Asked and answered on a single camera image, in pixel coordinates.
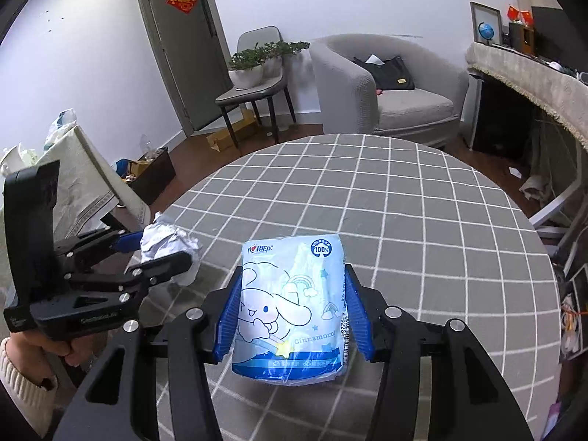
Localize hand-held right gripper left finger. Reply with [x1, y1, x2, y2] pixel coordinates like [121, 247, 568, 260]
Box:
[53, 266, 244, 441]

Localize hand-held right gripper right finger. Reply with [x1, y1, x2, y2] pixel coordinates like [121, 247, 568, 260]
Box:
[342, 264, 534, 441]

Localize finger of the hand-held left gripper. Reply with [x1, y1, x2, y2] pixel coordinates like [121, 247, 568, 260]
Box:
[54, 227, 150, 269]
[64, 252, 193, 298]

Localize silver foil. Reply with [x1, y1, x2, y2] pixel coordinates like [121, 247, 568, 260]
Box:
[139, 211, 203, 286]

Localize blue cartoon tissue packet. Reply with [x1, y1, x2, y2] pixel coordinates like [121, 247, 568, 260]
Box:
[231, 234, 347, 387]

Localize person's left forearm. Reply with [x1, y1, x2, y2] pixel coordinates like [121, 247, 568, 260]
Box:
[0, 336, 60, 438]

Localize person's left hand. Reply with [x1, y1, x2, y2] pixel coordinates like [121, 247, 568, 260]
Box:
[16, 328, 106, 369]

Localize beige patterned cloth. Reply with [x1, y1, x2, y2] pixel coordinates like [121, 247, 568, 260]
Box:
[37, 124, 152, 240]

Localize black floor bin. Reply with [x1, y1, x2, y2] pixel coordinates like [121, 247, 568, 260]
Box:
[126, 146, 176, 205]

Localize round table with checked cloth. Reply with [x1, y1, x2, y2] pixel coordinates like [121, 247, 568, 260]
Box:
[115, 133, 563, 441]

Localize white plastic bag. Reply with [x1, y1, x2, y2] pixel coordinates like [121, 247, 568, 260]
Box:
[43, 109, 78, 152]

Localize long cardboard box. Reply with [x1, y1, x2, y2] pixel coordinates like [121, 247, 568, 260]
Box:
[206, 109, 258, 152]

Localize grey dining chair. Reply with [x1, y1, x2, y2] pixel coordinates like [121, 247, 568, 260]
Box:
[215, 26, 297, 148]

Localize grey door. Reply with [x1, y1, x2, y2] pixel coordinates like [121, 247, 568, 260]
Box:
[133, 0, 235, 137]

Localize potted plant in white pot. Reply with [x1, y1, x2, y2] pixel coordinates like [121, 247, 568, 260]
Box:
[257, 40, 311, 79]
[228, 48, 267, 90]

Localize grey armchair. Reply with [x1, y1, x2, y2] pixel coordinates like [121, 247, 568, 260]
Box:
[310, 34, 470, 150]

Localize white desk leg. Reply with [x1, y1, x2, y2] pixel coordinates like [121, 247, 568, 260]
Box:
[530, 147, 586, 228]

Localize black bag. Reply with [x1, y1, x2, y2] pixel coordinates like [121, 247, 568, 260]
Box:
[353, 55, 415, 92]

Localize long desk with lace cloth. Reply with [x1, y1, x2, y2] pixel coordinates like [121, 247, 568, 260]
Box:
[465, 42, 588, 152]

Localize dark wooden box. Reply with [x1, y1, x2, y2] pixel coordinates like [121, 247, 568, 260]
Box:
[508, 22, 536, 53]

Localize small red flags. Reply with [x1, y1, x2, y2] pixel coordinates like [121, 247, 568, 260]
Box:
[506, 4, 534, 25]

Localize black monitor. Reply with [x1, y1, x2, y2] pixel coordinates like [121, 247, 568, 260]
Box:
[531, 6, 580, 62]

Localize cardboard box with cables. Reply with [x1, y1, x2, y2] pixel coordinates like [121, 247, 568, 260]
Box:
[558, 269, 588, 361]

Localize picture frame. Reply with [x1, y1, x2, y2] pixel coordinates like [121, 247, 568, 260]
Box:
[469, 1, 502, 47]

